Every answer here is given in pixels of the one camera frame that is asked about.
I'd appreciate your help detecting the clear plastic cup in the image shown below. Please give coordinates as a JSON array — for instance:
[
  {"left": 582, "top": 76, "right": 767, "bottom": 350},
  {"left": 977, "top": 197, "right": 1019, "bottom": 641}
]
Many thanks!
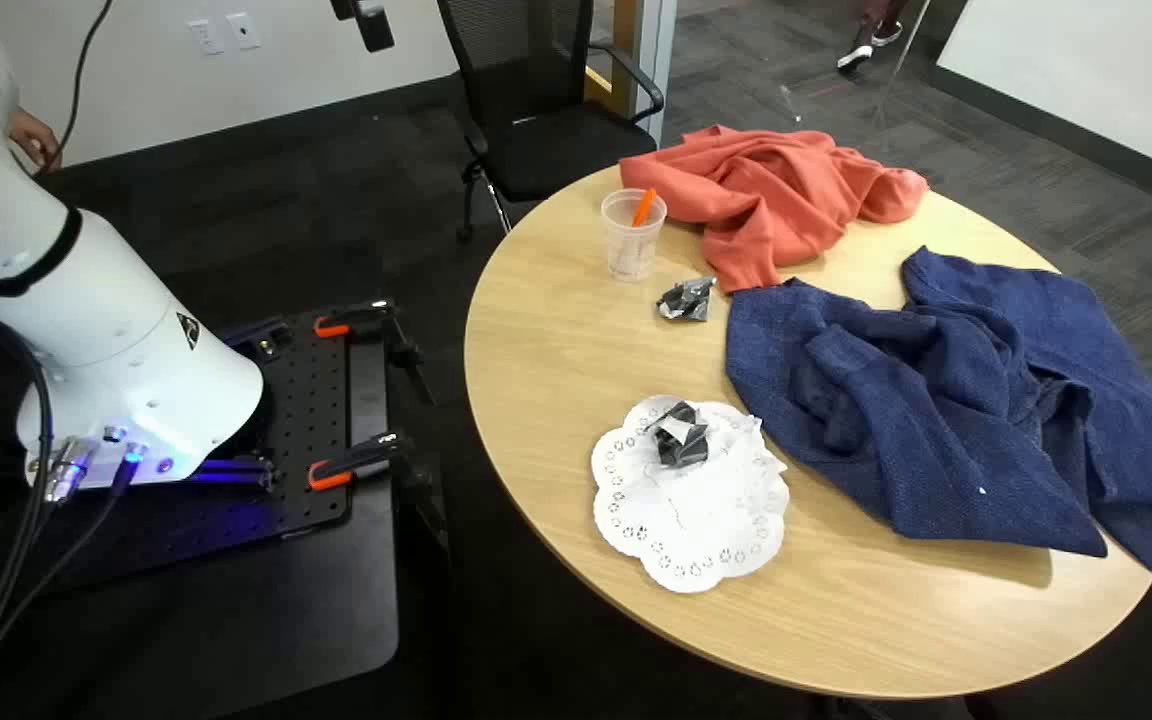
[{"left": 595, "top": 182, "right": 672, "bottom": 285}]

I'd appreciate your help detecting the person hand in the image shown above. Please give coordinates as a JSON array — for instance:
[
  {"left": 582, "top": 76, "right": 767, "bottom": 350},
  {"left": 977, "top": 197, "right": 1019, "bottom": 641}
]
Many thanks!
[{"left": 4, "top": 107, "right": 68, "bottom": 175}]

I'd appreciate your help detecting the black office chair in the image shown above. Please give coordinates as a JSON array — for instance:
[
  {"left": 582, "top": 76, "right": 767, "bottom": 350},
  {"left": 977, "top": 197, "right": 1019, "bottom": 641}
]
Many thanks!
[{"left": 438, "top": 0, "right": 672, "bottom": 241}]

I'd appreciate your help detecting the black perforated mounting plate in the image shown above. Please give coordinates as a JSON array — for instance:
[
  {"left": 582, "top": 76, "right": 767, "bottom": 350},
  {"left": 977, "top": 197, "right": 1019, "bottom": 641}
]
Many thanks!
[{"left": 208, "top": 310, "right": 402, "bottom": 539}]

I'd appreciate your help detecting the round wooden table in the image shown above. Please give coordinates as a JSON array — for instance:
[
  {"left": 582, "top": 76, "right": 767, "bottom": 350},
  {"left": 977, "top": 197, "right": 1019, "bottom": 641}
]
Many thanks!
[{"left": 461, "top": 154, "right": 1152, "bottom": 702}]

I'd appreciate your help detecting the grey binder clip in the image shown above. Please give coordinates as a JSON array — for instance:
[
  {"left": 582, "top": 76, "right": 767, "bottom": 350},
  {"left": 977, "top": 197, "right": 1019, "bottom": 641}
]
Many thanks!
[{"left": 652, "top": 272, "right": 719, "bottom": 329}]

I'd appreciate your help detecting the orange cloth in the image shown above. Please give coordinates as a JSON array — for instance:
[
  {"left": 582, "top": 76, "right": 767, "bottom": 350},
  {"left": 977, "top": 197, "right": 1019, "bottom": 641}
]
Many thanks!
[{"left": 616, "top": 122, "right": 934, "bottom": 295}]

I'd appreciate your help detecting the white sneaker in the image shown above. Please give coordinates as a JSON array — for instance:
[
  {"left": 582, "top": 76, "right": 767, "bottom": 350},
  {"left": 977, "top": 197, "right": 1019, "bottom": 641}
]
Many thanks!
[{"left": 834, "top": 32, "right": 886, "bottom": 76}]

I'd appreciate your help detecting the black binder clip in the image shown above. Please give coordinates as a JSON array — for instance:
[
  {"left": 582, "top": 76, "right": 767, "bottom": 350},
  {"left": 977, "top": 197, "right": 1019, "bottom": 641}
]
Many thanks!
[{"left": 652, "top": 400, "right": 718, "bottom": 471}]

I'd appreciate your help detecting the white paper doily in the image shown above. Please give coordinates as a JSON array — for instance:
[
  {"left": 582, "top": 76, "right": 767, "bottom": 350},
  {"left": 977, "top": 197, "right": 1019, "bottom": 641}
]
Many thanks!
[{"left": 590, "top": 390, "right": 796, "bottom": 597}]

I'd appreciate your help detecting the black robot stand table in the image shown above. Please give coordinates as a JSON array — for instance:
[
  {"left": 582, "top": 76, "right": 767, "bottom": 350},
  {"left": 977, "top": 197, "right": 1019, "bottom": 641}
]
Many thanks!
[{"left": 0, "top": 299, "right": 409, "bottom": 720}]

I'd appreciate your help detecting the blue cloth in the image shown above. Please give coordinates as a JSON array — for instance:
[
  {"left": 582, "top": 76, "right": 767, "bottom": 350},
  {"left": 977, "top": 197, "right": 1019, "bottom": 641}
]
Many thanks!
[{"left": 726, "top": 242, "right": 1152, "bottom": 576}]

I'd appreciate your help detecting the white wall outlet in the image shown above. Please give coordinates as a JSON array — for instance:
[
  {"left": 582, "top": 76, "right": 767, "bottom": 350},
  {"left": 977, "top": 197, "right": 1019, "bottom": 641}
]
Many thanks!
[
  {"left": 187, "top": 17, "right": 230, "bottom": 60},
  {"left": 224, "top": 8, "right": 264, "bottom": 52}
]

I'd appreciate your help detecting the black wall cable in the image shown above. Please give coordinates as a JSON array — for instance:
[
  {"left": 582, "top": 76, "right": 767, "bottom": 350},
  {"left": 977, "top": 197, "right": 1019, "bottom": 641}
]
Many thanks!
[{"left": 54, "top": 0, "right": 118, "bottom": 160}]

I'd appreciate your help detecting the orange handled clamp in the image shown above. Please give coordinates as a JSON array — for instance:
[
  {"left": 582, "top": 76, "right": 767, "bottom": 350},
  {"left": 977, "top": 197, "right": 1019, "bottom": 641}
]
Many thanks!
[
  {"left": 308, "top": 295, "right": 402, "bottom": 345},
  {"left": 303, "top": 427, "right": 409, "bottom": 494}
]

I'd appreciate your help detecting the black base cable bundle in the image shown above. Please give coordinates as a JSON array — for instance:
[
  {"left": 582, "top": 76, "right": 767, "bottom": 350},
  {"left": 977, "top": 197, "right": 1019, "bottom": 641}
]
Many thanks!
[{"left": 0, "top": 308, "right": 144, "bottom": 720}]

